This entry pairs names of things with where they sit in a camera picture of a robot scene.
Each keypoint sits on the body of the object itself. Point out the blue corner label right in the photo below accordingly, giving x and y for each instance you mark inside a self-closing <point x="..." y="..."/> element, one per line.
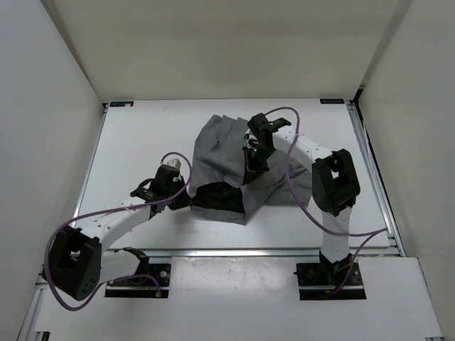
<point x="331" y="101"/>

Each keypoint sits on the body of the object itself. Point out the aluminium left side rail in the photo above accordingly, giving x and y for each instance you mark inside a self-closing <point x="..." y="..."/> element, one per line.
<point x="84" y="167"/>

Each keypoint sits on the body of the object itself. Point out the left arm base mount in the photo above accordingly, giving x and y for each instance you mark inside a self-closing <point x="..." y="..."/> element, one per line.
<point x="135" y="275"/>

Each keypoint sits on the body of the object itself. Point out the blue corner label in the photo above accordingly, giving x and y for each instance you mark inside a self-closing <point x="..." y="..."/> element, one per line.
<point x="122" y="104"/>
<point x="331" y="101"/>

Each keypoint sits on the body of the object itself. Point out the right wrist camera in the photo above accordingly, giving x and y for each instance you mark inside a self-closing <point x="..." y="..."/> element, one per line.
<point x="260" y="131"/>

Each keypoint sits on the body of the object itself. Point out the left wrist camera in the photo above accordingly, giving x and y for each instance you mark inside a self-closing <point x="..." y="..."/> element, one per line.
<point x="168" y="180"/>

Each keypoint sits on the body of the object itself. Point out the grey pleated skirt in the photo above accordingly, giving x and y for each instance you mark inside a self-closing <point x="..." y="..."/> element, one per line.
<point x="216" y="188"/>

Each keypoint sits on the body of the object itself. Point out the blue corner label left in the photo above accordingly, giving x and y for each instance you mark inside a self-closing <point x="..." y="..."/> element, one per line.
<point x="122" y="104"/>

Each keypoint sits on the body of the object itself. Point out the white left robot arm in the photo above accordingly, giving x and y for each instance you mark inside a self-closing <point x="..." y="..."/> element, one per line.
<point x="78" y="260"/>

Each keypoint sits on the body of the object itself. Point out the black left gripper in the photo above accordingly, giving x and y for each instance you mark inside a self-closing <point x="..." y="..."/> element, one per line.
<point x="184" y="200"/>

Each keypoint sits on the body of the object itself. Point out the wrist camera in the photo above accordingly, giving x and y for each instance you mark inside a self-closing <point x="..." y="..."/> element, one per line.
<point x="168" y="180"/>
<point x="260" y="131"/>

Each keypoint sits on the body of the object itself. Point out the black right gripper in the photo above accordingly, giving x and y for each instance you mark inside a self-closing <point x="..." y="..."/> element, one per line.
<point x="252" y="170"/>

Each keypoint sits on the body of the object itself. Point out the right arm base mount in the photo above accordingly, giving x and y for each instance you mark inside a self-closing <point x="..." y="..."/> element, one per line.
<point x="315" y="284"/>

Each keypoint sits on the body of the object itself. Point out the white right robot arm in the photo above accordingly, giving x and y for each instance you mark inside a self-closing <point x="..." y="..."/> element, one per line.
<point x="334" y="182"/>

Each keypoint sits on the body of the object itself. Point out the aluminium table edge rail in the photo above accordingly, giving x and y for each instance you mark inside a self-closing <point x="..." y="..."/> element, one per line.
<point x="238" y="253"/>

